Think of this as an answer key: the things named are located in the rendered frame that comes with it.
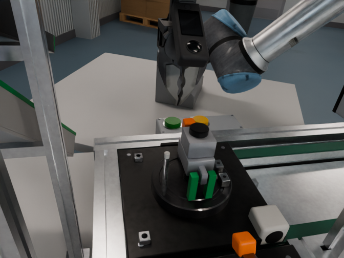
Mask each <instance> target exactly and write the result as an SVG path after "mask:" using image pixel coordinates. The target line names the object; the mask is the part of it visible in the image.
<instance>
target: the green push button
mask: <svg viewBox="0 0 344 258"><path fill-rule="evenodd" d="M164 124H165V126H166V127H168V128H179V127H180V126H181V120H180V119H179V118H177V117H168V118H166V119H165V121H164Z"/></svg>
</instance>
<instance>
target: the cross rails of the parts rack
mask: <svg viewBox="0 0 344 258"><path fill-rule="evenodd" d="M0 61H24V58H23V54H22V50H21V47H20V42H13V41H0Z"/></svg>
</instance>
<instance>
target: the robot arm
mask: <svg viewBox="0 0 344 258"><path fill-rule="evenodd" d="M196 1H197V0H170V7H169V14H168V17H167V18H158V34H157V47H158V49H159V54H158V56H157V66H158V70H159V73H160V75H161V78H162V80H163V83H164V86H165V89H166V91H167V94H168V96H169V98H170V100H171V102H172V103H173V104H174V105H175V106H177V105H178V106H180V105H181V104H182V103H183V102H184V101H185V100H186V99H187V97H188V96H189V95H190V94H191V92H192V91H193V89H194V88H195V86H196V85H197V84H198V82H199V80H200V79H201V77H202V75H203V73H204V72H205V69H206V67H207V64H209V63H211V65H212V67H213V70H214V72H215V74H216V77H217V81H218V83H219V84H220V86H221V88H222V90H223V91H224V92H226V93H230V94H236V93H241V92H245V91H248V90H250V89H252V88H254V87H256V86H257V85H259V84H260V83H261V81H262V77H261V74H262V73H264V72H266V71H267V70H268V65H269V62H271V61H272V60H274V59H275V58H277V57H278V56H280V55H281V54H283V53H284V52H286V51H287V50H289V49H290V48H292V47H293V46H295V45H296V44H298V43H299V42H300V41H302V40H303V39H305V38H306V37H308V36H309V35H311V34H312V33H314V32H315V31H317V30H318V29H320V28H321V27H323V26H324V25H326V24H327V23H329V22H330V21H332V20H333V19H335V18H336V17H338V16H339V15H341V14H342V13H344V0H301V1H300V2H298V3H297V4H296V5H295V6H293V7H292V8H291V9H289V10H288V11H287V12H285V13H284V14H283V15H281V16H280V17H279V18H278V19H276V20H275V21H274V22H272V23H271V24H270V25H268V26H267V27H266V28H264V29H263V30H262V31H261V32H259V33H258V34H257V35H255V36H254V37H253V38H249V37H246V36H247V34H246V32H245V31H244V29H243V28H242V27H241V25H240V24H239V23H238V22H237V20H236V19H235V18H234V17H233V16H232V15H231V14H230V13H229V12H228V11H227V10H225V9H221V10H219V11H218V12H217V13H215V14H213V15H212V16H211V17H210V18H209V19H208V20H206V21H205V22H204V23H203V20H202V14H201V9H200V5H199V4H196ZM180 76H182V83H181V92H180V94H179V95H177V92H178V89H179V88H178V86H177V81H178V78H179V77H180Z"/></svg>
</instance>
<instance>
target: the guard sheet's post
mask: <svg viewBox="0 0 344 258"><path fill-rule="evenodd" d="M323 244H324V245H325V246H326V248H327V249H331V250H332V251H331V254H332V256H333V257H334V258H344V208H343V210H342V211H341V213H340V215H339V216H338V218H337V220H336V221H335V223H334V224H333V226H332V228H331V229H330V231H329V233H328V234H327V236H326V237H325V239H324V241H323Z"/></svg>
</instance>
